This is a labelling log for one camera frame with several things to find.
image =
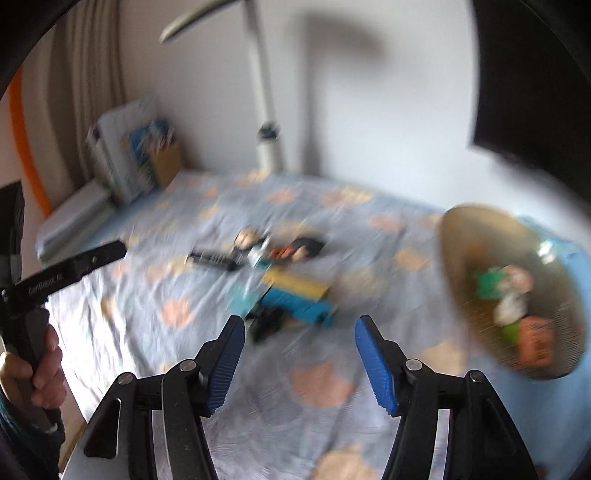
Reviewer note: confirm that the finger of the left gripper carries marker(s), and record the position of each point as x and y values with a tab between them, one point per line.
97	258

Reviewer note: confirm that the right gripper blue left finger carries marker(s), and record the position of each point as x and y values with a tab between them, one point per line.
218	361

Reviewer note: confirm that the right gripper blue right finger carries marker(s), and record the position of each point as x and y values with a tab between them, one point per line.
371	347

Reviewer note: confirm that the black spiky toy figure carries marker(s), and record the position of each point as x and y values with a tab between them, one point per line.
264	321

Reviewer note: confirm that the blue rectangular lighter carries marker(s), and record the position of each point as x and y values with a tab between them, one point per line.
302	309

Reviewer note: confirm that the black usb stick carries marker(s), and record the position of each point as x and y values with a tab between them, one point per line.
212	259

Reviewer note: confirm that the yellow rectangular lighter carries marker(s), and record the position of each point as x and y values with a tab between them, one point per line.
295	283

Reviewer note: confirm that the black haired doll white coat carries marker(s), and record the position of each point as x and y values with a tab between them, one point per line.
252	246

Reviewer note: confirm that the red suit black hair figure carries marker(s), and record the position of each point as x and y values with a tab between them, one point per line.
300	249

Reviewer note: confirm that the green toy figure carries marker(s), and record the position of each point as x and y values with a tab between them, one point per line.
493	284

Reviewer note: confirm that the orange brown printed box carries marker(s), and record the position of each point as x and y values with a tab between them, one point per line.
536	342

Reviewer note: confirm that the amber ribbed glass bowl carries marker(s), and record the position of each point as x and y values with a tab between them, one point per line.
474	239

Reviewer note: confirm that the dark teal sleeve forearm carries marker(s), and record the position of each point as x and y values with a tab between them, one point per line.
27	452

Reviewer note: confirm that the person's left hand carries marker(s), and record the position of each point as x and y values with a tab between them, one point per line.
44	386

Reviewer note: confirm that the flat stacked magazines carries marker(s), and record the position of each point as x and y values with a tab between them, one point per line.
73	223

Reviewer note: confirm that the patterned blue fabric cloth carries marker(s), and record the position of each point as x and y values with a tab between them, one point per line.
300	405

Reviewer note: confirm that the upright books stack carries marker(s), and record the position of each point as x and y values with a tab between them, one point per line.
121	145

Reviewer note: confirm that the brown pen holder box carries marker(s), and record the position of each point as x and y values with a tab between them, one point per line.
167	163

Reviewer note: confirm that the beige curtain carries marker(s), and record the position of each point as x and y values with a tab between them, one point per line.
85	79

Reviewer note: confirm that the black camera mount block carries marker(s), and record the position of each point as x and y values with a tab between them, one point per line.
12	206

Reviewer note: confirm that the black wall television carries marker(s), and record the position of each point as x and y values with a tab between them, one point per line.
534	86

